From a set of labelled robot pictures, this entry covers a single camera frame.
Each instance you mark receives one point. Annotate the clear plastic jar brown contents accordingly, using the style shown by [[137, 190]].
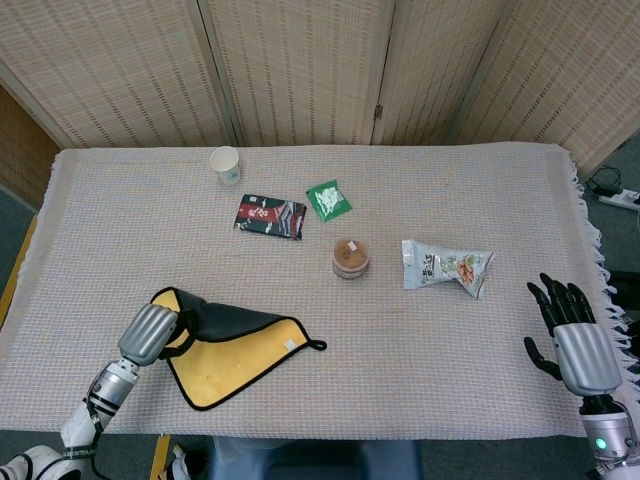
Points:
[[351, 260]]

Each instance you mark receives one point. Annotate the dark printed flat box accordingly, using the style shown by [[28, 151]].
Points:
[[270, 217]]

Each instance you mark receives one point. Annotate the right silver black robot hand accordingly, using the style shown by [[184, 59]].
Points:
[[587, 357]]

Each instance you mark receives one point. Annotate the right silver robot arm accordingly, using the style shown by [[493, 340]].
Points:
[[607, 430]]

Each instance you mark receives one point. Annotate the woven bamboo folding screen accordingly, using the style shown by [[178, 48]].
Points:
[[300, 70]]

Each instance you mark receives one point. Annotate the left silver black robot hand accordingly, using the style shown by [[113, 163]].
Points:
[[147, 332]]

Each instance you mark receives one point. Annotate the beige woven tablecloth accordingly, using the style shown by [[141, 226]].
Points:
[[400, 360]]

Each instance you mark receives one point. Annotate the white power strip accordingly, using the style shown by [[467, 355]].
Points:
[[620, 199]]

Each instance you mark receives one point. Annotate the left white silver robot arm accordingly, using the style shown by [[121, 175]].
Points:
[[107, 385]]

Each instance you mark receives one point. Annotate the yellow cloth with black trim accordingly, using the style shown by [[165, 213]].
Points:
[[225, 370]]

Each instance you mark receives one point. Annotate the silver green snack bag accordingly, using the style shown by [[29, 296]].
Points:
[[440, 267]]

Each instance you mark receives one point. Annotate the white paper cup blue flower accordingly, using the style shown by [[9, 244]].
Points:
[[226, 167]]

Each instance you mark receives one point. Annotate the green sachet packet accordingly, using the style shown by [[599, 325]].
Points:
[[328, 201]]

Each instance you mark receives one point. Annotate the brass screen hinge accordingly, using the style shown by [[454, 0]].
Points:
[[378, 111]]

